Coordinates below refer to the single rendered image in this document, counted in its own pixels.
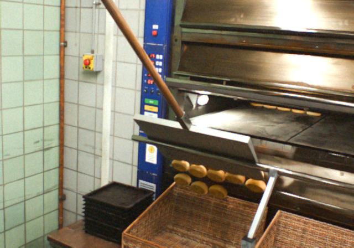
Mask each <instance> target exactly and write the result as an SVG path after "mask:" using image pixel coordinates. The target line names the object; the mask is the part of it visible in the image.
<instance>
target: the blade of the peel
mask: <svg viewBox="0 0 354 248"><path fill-rule="evenodd" d="M133 119H134V121H135V122H136V123H137V125H138V126H139V127H140V128H141V129H142V131H143V132H144V133H145V135H146V136H147V137H148V138H152V139H155V140H160V141H165V142H170V143H175V144H180V145H183V146H188V147H190V148H195V149H200V150H203V151H208V152H213V153H218V154H223V155H227V156H231V157H236V158H241V159H246V160H249V161H254V162H258V159H257V156H256V153H255V151H254V148H253V145H252V142H251V139H250V137H247V136H242V135H239V134H235V133H230V132H224V131H219V130H214V129H210V128H204V127H199V126H193V125H191V127H190V129H189V130H187V129H183V128H182V127H181V125H180V124H179V123H178V122H176V121H171V120H165V119H162V118H156V117H151V116H145V115H140V114H135V115H134V116H133ZM156 148H157V150H158V151H159V152H160V153H161V154H162V155H163V156H167V157H171V158H176V159H180V160H183V161H185V162H190V163H193V164H198V165H201V166H205V167H210V168H214V169H219V170H221V171H225V172H230V173H234V174H239V175H243V176H246V177H250V178H252V179H257V180H261V181H264V182H265V180H264V178H263V174H262V171H260V170H255V169H251V168H246V167H242V166H237V165H234V164H229V163H225V162H222V161H218V160H215V159H209V158H205V157H201V156H196V155H193V154H188V153H183V152H179V151H174V150H170V149H166V148H162V147H159V146H156Z"/></svg>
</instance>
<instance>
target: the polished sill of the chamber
mask: <svg viewBox="0 0 354 248"><path fill-rule="evenodd" d="M192 125H193V126H199V127H204V128H210V129H214V130H219V131H224V132H230V133H235V134H239V135H242V136H247V137H250V139H251V142H252V145H253V146H258V147H263V148H268V149H273V150H277V151H280V152H285V153H290V154H296V155H299V156H304V157H310V158H315V159H320V160H323V161H328V162H334V163H339V164H344V165H348V166H353V167H354V154H348V153H343V152H337V151H331V150H328V149H322V148H317V147H311V146H305V145H302V144H296V143H291V142H284V141H279V140H276V139H270V138H264V137H258V136H256V135H250V134H246V133H241V132H235V131H229V130H223V129H220V128H214V127H208V126H203V125H197V124H193V123H192Z"/></svg>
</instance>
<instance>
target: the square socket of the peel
mask: <svg viewBox="0 0 354 248"><path fill-rule="evenodd" d="M176 119H177V120H178V122H179V124H180V125H181V127H182V128H183V129H187V130H189V129H190V127H191V125H192V123H191V121H190V119H189V118H188V116H187V114H186V113H185V112H183V116H182V117H177V116H176Z"/></svg>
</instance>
